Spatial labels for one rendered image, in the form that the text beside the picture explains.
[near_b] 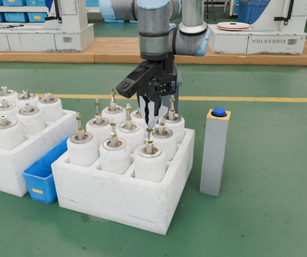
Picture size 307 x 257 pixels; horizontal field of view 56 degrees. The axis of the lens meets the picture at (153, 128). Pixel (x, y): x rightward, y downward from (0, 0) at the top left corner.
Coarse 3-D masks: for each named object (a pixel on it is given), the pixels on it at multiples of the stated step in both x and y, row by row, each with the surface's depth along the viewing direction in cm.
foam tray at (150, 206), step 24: (192, 144) 112; (72, 168) 90; (96, 168) 91; (168, 168) 90; (72, 192) 94; (96, 192) 91; (120, 192) 87; (144, 192) 84; (168, 192) 83; (96, 216) 96; (120, 216) 92; (144, 216) 88; (168, 216) 89
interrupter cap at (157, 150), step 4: (144, 144) 88; (156, 144) 88; (140, 148) 87; (144, 148) 87; (156, 148) 87; (160, 148) 87; (140, 152) 85; (144, 152) 85; (152, 152) 85; (156, 152) 85; (160, 152) 84; (144, 156) 83; (148, 156) 83; (152, 156) 83; (156, 156) 83
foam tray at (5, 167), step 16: (64, 112) 128; (48, 128) 114; (64, 128) 122; (32, 144) 105; (48, 144) 114; (0, 160) 99; (16, 160) 99; (32, 160) 106; (0, 176) 103; (16, 176) 100; (16, 192) 104
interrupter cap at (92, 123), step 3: (102, 117) 106; (90, 120) 103; (93, 120) 103; (105, 120) 104; (108, 120) 104; (90, 123) 101; (93, 123) 101; (96, 123) 102; (102, 123) 102; (105, 123) 101; (108, 123) 101; (93, 126) 100; (96, 126) 99; (99, 126) 99; (102, 126) 100
